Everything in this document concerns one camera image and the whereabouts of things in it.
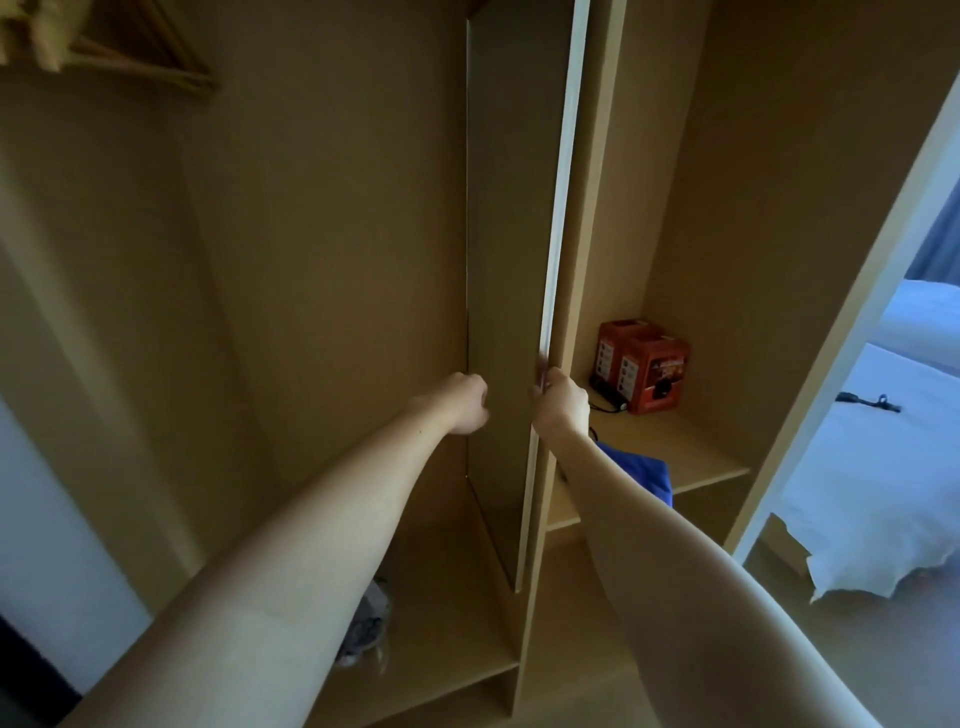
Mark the person's right hand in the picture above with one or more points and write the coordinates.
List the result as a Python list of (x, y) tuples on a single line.
[(562, 405)]

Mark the person's left hand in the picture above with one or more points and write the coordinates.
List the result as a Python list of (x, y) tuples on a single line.
[(465, 405)]

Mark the blue microfibre cloth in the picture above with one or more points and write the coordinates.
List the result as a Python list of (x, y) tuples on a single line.
[(645, 472)]

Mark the tall mirror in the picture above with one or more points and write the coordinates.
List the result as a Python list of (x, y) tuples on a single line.
[(510, 225)]

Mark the light wooden wardrobe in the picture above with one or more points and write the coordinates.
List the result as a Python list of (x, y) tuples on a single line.
[(322, 225)]

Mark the person's right forearm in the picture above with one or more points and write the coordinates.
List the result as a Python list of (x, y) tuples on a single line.
[(675, 600)]

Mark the person's left forearm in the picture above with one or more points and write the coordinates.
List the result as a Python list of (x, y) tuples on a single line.
[(300, 570)]

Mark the clear bag of slippers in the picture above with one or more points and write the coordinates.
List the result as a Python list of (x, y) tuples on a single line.
[(367, 622)]

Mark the white bed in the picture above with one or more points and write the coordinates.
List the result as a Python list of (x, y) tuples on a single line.
[(870, 487), (922, 322)]

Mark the grey curtain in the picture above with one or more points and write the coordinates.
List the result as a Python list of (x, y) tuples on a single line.
[(937, 240)]

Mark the wooden clothes hanger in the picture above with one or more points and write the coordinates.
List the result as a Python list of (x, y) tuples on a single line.
[(150, 73), (49, 45), (15, 45)]

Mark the black framed glass door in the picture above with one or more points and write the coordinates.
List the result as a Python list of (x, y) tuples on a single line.
[(30, 682)]

